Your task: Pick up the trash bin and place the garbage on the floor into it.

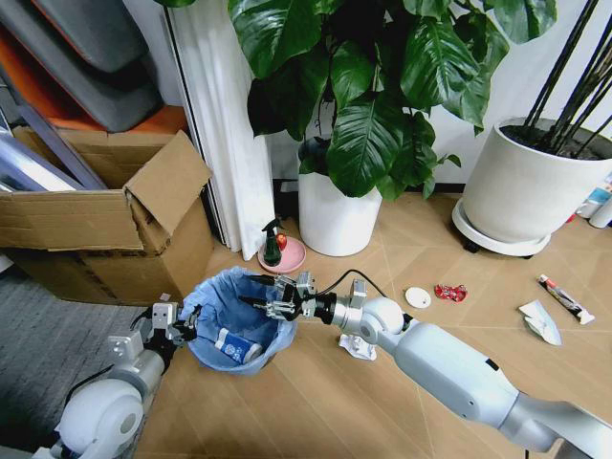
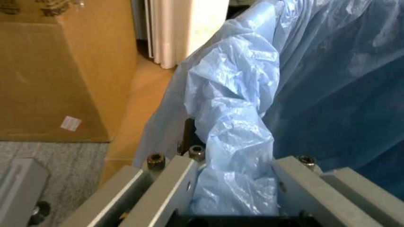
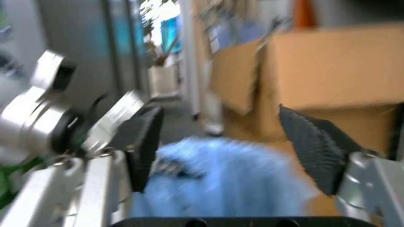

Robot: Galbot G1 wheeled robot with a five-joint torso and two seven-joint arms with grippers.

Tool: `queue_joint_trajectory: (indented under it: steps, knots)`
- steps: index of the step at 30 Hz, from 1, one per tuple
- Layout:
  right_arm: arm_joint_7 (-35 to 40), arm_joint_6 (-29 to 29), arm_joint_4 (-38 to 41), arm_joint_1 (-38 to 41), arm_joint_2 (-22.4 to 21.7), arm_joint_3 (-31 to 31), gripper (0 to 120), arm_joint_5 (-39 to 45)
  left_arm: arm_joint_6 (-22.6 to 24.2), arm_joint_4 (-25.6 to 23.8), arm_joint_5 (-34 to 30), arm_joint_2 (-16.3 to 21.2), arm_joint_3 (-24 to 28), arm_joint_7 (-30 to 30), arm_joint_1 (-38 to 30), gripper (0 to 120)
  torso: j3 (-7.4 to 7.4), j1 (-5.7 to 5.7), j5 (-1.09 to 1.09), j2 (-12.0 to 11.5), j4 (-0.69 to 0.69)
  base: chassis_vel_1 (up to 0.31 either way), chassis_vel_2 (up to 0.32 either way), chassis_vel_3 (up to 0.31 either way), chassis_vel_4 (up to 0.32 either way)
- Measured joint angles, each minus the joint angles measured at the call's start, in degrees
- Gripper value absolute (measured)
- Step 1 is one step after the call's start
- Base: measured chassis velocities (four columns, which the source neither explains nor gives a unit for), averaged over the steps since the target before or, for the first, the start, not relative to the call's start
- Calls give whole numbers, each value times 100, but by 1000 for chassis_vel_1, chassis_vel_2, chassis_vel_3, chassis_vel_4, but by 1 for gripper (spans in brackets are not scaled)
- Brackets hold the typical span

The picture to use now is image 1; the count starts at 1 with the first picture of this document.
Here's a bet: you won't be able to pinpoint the large white round pot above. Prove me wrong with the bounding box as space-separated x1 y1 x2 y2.
462 116 612 245

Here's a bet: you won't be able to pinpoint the white wheeled pot tray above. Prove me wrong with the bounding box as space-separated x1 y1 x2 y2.
450 197 554 260

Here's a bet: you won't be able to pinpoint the white cylindrical plant pot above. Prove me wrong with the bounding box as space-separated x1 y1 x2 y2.
296 167 384 257

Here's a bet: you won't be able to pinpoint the white red toothpaste tube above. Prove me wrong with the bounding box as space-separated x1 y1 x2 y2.
535 273 597 327

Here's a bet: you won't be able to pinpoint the blue white paper cup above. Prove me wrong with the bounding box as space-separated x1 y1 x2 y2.
211 326 265 367

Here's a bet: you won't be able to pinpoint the crumpled red wrapper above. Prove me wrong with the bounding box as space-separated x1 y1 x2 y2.
433 282 469 304

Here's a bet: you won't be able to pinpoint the grey carpet mat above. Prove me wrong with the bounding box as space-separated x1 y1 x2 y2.
0 265 186 459

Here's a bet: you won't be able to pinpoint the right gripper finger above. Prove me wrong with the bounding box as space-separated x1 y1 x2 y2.
237 295 295 323
245 273 294 296

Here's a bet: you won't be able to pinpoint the large green leafy plant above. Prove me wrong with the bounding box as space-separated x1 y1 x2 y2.
152 0 559 203

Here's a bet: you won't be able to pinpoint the trash bin with blue bag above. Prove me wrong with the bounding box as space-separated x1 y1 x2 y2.
180 267 300 377

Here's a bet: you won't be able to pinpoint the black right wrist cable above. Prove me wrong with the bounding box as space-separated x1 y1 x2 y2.
316 269 389 300

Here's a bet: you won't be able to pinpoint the white bottles with blue label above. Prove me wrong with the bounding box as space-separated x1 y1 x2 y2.
575 170 612 230

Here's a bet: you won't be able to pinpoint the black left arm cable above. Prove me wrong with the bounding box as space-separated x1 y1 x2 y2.
65 363 117 408

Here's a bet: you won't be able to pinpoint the white round lid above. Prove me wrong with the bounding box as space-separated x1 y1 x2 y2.
404 285 432 310

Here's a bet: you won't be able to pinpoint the brown cardboard box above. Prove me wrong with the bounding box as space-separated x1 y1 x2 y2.
0 124 217 308

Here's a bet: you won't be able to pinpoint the black thin plant stems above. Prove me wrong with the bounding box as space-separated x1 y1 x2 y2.
522 0 612 158

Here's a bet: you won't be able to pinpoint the crumpled white paper package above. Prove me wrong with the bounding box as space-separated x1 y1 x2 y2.
517 298 565 346

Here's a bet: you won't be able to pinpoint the dark green spray bottle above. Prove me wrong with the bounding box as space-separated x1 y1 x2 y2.
261 215 288 269

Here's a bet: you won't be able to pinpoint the pink round dish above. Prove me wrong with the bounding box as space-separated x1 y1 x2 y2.
256 237 308 275

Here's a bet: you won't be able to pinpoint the crumpled white paper ball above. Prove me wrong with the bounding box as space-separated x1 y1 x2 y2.
337 333 377 361

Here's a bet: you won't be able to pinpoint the metal frame bars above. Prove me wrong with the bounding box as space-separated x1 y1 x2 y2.
0 66 109 193

